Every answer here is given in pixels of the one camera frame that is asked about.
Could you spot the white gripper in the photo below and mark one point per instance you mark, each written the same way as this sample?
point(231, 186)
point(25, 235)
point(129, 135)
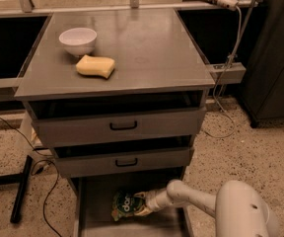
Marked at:
point(151, 200)

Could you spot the green rice chip bag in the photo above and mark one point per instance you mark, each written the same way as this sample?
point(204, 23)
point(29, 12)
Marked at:
point(126, 204)

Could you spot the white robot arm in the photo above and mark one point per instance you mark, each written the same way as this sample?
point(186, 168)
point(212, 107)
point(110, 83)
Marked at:
point(238, 209)

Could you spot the grey bottom drawer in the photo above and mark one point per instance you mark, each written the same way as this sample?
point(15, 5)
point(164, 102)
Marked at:
point(95, 194)

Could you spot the grey drawer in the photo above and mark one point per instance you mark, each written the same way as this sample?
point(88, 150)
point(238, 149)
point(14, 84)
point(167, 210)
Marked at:
point(63, 132)
point(124, 162)
point(95, 194)

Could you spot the grey middle drawer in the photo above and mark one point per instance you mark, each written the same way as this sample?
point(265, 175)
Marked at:
point(124, 162)

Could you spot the grey drawer cabinet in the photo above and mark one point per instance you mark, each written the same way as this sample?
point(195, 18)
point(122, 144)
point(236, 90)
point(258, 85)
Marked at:
point(157, 69)

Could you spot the grey top drawer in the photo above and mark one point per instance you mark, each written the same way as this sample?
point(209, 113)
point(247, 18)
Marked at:
point(63, 132)

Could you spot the black table leg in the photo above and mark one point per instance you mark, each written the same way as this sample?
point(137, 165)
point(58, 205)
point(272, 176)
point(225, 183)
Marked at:
point(23, 182)

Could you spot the yellow sponge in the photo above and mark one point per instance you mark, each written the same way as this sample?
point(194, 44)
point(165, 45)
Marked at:
point(95, 66)

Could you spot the white ceramic bowl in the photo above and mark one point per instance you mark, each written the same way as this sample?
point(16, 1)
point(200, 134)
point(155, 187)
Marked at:
point(79, 41)

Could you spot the dark side cabinet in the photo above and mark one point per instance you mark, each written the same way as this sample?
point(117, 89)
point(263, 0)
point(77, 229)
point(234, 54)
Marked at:
point(262, 90)

